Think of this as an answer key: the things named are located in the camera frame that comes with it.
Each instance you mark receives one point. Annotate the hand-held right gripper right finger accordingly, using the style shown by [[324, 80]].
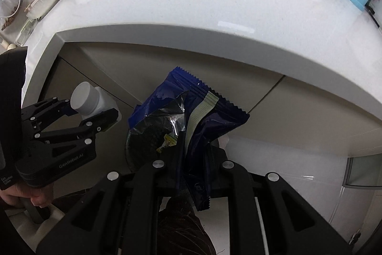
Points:
[[232, 180]]

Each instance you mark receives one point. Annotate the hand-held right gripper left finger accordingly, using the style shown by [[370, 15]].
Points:
[[155, 180]]

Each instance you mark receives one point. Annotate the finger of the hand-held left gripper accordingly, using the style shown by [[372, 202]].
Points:
[[98, 120], [44, 107]]

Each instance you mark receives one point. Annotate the white plastic jar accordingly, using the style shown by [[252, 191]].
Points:
[[86, 98]]

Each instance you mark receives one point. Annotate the black trash bin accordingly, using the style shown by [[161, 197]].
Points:
[[140, 150]]

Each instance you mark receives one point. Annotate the dark blue snack wrapper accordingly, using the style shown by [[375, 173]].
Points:
[[209, 120]]

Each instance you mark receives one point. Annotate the person's left hand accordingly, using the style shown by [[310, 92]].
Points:
[[35, 196]]

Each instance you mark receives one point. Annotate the dark brown cloth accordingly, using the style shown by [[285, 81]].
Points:
[[182, 228]]

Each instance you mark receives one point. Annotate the clear glass bottle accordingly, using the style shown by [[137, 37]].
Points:
[[25, 31]]

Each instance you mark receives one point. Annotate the grey metal frame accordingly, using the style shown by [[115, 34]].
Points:
[[367, 173]]

